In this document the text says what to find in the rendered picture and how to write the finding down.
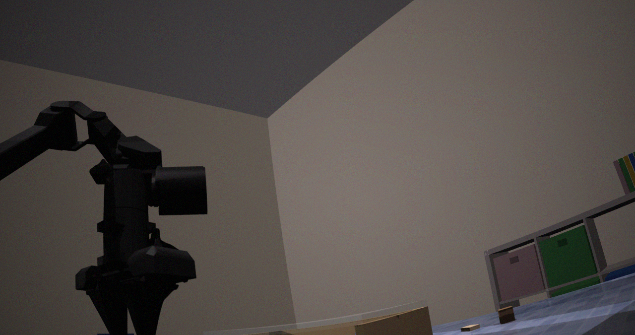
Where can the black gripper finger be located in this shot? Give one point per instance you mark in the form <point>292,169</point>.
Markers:
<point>112,308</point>
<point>144,301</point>

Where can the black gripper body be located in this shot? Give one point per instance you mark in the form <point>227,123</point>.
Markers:
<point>129,257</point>

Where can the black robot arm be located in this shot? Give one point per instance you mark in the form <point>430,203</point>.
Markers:
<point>133,177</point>

